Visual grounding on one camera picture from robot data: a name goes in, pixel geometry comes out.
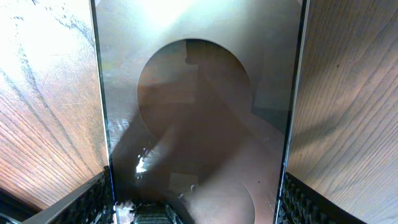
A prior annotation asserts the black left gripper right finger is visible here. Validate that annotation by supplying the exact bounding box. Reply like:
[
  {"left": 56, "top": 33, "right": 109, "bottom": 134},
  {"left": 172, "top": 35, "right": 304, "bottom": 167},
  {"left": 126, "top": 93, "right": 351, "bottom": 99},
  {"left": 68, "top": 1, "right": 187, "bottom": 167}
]
[{"left": 275, "top": 172, "right": 364, "bottom": 224}]

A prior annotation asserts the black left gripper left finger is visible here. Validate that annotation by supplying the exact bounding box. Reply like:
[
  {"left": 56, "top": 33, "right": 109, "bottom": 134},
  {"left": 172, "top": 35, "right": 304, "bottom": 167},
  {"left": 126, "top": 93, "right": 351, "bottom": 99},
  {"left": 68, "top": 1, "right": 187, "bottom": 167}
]
[{"left": 22, "top": 166, "right": 115, "bottom": 224}]

